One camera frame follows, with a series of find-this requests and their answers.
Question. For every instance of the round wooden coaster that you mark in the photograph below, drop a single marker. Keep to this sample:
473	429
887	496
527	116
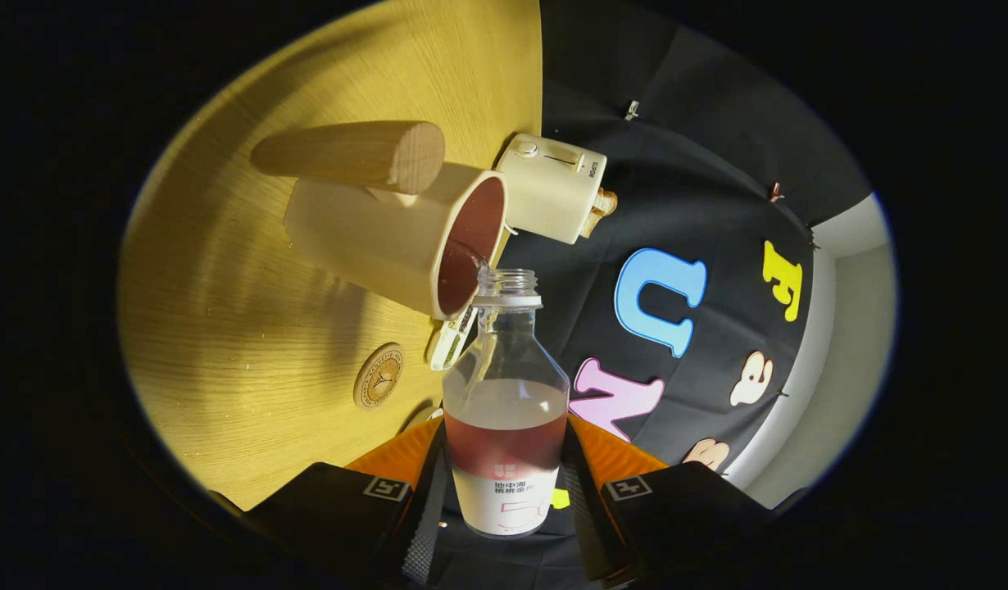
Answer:
379	377

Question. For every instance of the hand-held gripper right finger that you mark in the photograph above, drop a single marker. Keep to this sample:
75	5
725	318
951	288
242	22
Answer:
586	516

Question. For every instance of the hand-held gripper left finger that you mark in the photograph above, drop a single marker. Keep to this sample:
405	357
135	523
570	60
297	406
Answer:
426	524

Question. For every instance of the white clip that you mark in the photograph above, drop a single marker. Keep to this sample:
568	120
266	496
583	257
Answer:
632	110

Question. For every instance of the wooden table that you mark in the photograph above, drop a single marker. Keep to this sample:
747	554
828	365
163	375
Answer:
250	328

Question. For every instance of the copper clip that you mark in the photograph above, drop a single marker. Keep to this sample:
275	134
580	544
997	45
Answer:
775	192

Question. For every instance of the toast bread slice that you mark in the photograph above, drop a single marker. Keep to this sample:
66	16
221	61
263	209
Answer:
604	205

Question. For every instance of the white toaster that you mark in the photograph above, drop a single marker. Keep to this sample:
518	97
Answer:
549	192

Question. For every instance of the clear juice bottle pink label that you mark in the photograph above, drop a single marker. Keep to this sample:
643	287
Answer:
506	451

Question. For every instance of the white divided dish with grains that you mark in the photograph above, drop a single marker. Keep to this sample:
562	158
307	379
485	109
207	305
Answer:
451	344

